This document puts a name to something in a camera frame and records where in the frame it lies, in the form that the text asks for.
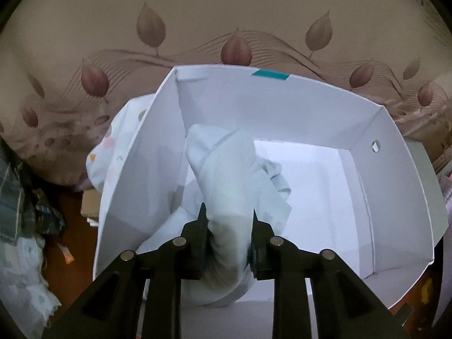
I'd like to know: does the small yellow object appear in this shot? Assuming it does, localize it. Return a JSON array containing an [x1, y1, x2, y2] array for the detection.
[[420, 277, 434, 304]]

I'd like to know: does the beige leaf-print curtain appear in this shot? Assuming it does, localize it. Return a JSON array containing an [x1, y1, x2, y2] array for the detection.
[[0, 0, 452, 188]]

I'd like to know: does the white underwear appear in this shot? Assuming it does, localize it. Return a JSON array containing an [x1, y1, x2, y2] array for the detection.
[[139, 123, 294, 306]]

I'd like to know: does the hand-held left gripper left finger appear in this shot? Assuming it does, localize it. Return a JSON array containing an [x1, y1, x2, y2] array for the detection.
[[42, 203, 212, 339]]

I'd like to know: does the white sheer patterned cloth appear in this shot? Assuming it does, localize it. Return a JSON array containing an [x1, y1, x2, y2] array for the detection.
[[0, 233, 62, 338]]

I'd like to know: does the dark printed packet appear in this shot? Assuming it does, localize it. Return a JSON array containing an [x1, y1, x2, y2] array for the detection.
[[32, 187, 68, 235]]

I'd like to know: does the grey plaid cloth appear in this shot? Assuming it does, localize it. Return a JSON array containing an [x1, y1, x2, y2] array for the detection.
[[0, 141, 39, 241]]

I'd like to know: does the small cardboard box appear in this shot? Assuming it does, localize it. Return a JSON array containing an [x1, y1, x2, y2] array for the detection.
[[81, 186, 105, 228]]

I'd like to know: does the white cardboard drawer box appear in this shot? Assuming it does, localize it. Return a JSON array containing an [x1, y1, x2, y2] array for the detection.
[[92, 64, 450, 311]]

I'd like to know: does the orange snack wrapper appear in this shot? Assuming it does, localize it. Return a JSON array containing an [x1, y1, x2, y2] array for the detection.
[[58, 245, 75, 265]]

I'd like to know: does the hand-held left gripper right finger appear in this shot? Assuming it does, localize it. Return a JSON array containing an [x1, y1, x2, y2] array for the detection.
[[247, 209, 412, 339]]

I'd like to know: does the white cloth with coloured shapes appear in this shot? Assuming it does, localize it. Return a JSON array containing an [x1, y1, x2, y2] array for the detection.
[[86, 94, 156, 193]]

